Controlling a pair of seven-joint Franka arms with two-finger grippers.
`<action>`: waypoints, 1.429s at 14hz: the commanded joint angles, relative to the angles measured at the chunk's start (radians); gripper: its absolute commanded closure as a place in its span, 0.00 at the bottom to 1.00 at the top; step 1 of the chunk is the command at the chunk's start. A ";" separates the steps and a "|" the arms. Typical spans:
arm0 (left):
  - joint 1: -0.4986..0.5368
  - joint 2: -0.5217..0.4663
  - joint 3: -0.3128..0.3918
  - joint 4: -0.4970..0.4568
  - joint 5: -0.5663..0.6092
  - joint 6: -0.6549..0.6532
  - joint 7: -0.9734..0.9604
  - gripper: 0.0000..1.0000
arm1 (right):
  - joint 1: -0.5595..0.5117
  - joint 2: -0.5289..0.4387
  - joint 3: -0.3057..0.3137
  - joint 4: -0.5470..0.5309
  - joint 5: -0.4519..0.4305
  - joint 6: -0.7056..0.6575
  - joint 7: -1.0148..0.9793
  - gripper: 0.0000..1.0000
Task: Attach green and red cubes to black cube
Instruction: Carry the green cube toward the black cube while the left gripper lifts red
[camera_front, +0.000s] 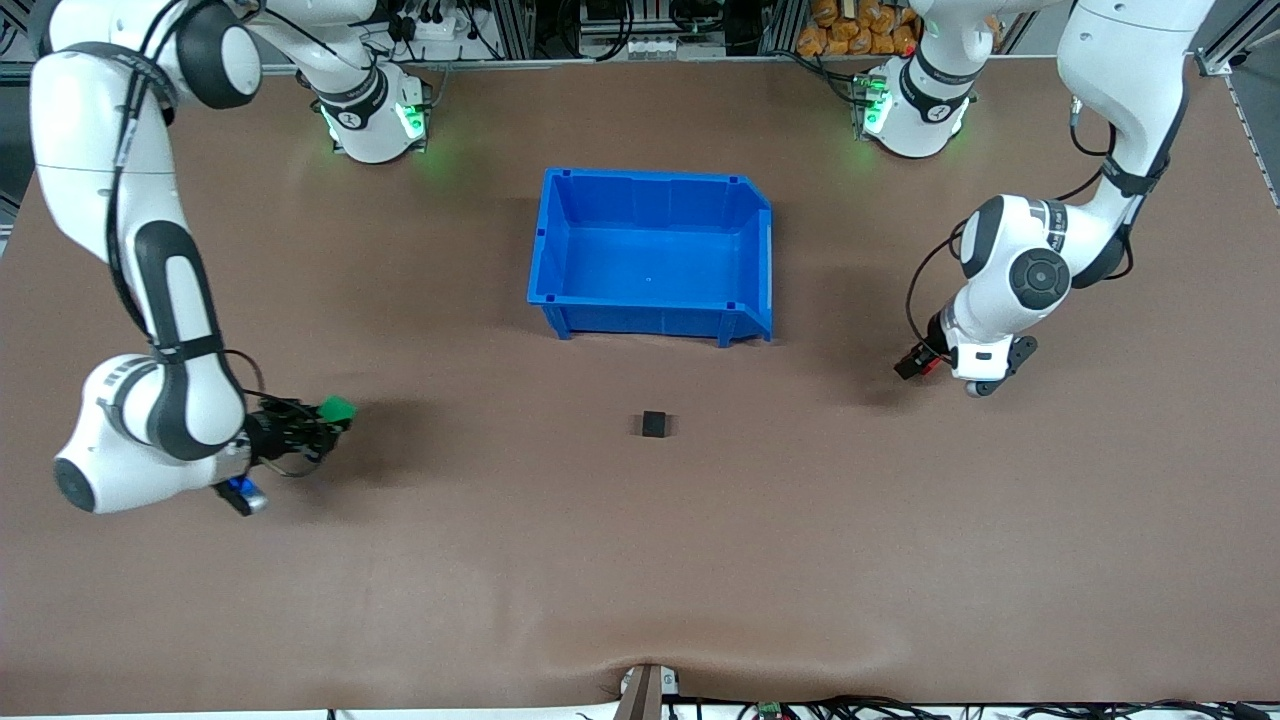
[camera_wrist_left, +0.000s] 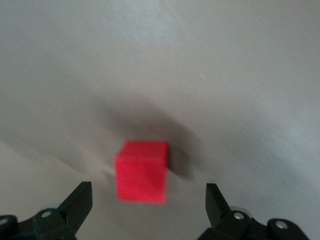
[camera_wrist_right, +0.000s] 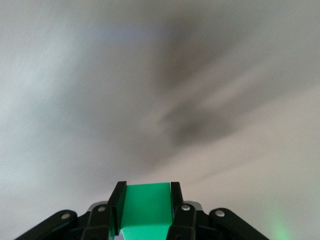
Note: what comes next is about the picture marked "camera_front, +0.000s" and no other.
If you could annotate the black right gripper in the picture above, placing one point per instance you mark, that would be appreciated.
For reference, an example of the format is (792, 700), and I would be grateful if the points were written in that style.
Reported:
(268, 435)

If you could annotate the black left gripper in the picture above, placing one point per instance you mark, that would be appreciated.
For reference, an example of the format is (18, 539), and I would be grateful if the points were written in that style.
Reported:
(935, 340)

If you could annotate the green cube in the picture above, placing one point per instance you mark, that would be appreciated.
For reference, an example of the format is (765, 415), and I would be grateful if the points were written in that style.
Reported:
(338, 409)

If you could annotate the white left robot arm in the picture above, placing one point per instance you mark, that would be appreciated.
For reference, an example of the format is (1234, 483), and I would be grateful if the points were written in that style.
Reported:
(1010, 270)

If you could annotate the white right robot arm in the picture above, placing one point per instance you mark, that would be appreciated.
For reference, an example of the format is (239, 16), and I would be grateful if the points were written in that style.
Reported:
(170, 300)

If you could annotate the black cube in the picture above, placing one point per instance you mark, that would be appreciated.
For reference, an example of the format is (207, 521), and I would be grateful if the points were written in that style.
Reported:
(655, 424)

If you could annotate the brown table cover mat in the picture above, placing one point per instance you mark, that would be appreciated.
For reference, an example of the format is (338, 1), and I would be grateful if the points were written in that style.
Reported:
(500, 560)

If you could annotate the blue plastic storage bin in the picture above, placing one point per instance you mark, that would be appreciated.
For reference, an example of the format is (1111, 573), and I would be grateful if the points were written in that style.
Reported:
(650, 265)

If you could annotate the pile of orange packets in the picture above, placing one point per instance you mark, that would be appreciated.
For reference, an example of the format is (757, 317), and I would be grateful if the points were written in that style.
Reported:
(855, 30)

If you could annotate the small green connector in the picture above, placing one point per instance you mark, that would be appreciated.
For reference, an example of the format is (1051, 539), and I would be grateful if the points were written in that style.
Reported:
(768, 710)

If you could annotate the white power strip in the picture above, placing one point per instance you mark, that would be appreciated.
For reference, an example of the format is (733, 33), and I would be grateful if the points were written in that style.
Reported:
(435, 25)

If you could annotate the metal clamp bracket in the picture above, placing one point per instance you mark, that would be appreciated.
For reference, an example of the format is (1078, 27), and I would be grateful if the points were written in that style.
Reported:
(645, 692)

